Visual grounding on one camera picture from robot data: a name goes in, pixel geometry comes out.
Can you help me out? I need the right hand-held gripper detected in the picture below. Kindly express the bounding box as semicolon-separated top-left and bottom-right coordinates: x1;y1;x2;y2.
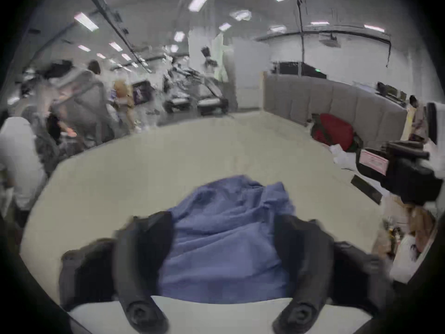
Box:
355;102;445;206

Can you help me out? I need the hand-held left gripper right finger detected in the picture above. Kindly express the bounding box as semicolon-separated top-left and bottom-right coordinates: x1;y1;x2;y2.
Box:
272;214;395;334

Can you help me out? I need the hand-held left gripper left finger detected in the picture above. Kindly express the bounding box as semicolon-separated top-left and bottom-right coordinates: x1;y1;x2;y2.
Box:
58;211;175;334

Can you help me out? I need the blue shirt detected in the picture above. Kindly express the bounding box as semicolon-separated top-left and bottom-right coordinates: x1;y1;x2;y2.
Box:
158;175;297;305

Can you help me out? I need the black phone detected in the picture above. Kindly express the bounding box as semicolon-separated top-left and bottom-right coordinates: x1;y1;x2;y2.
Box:
350;174;384;205

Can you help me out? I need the white crumpled cloth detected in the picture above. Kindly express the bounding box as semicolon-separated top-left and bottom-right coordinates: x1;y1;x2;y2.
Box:
328;144;360;170

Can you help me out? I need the red bag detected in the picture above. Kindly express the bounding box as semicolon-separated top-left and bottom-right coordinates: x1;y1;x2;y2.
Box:
310;113;363;152

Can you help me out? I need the grey padded headboard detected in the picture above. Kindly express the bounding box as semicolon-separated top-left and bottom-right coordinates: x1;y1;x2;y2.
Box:
263;72;408;149

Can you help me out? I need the group of people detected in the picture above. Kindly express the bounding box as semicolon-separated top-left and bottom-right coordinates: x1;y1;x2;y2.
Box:
0;59;117;223

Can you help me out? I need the black monitor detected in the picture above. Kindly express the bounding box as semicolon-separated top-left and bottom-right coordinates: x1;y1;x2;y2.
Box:
132;80;154;106

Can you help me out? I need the black robot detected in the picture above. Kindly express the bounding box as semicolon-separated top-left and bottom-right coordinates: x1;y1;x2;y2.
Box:
195;47;231;116

